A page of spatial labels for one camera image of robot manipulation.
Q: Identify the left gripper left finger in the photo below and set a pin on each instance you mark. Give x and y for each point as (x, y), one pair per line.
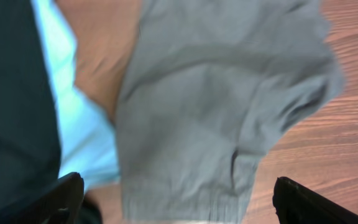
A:
(58, 202)

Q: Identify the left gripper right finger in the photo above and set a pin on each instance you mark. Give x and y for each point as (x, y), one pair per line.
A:
(296, 204)

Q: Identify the grey shorts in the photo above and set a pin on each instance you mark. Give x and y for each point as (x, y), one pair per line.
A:
(211, 87)

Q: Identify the black garment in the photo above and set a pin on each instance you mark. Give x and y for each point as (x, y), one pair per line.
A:
(29, 143)

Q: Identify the light blue shirt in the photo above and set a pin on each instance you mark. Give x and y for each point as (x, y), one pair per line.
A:
(87, 138)

